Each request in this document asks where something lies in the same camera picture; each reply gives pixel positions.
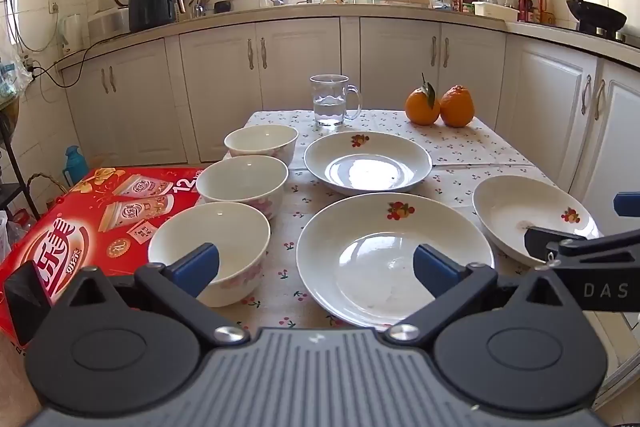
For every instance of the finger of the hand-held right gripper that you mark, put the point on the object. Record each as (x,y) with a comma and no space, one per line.
(595,251)
(629,204)

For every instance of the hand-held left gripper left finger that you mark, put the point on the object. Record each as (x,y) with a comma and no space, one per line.
(197,267)

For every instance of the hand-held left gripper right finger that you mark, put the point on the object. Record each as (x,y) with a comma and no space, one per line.
(435,267)

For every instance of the white pink floral bowl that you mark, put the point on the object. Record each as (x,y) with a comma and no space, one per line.
(260,147)
(240,187)
(225,227)

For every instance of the white fruit print plate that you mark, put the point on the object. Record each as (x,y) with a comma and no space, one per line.
(360,252)
(367,167)
(505,212)

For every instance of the cherry print tablecloth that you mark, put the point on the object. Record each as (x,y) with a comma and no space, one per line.
(465,147)

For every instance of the red printed carton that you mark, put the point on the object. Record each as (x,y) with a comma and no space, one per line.
(75,217)

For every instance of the teal thermos flask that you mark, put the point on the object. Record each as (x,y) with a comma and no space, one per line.
(76,167)

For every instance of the orange with green leaf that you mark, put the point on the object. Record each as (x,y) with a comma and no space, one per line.
(421,109)

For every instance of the bumpy orange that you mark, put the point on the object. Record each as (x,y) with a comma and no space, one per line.
(456,107)

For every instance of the gas stove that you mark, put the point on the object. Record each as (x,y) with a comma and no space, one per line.
(627,38)

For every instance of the wicker basket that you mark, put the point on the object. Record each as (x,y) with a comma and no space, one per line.
(47,194)

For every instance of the black wok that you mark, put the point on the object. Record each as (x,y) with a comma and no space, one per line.
(597,14)

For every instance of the clear glass mug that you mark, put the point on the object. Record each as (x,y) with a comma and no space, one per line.
(327,107)

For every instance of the black metal rack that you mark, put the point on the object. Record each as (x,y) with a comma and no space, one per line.
(10,194)

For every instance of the yellow oil bottle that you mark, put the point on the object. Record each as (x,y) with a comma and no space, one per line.
(547,9)

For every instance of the red label oil bottle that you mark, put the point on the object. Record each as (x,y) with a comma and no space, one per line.
(524,7)

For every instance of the white plastic tray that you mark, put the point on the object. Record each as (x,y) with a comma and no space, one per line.
(495,11)

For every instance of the white rice cooker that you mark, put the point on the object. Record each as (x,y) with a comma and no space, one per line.
(107,23)

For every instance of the black saucepan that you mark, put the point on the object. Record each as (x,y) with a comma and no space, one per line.
(222,7)

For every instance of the white power strip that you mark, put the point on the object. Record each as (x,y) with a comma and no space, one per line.
(29,67)

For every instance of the white electric jug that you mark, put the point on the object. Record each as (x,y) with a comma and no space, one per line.
(72,34)

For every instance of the clear plastic bag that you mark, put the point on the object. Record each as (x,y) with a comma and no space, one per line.
(12,77)

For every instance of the dark air fryer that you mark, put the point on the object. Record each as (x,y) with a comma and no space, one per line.
(150,2)

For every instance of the stone kitchen countertop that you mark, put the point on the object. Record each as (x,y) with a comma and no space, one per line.
(350,9)

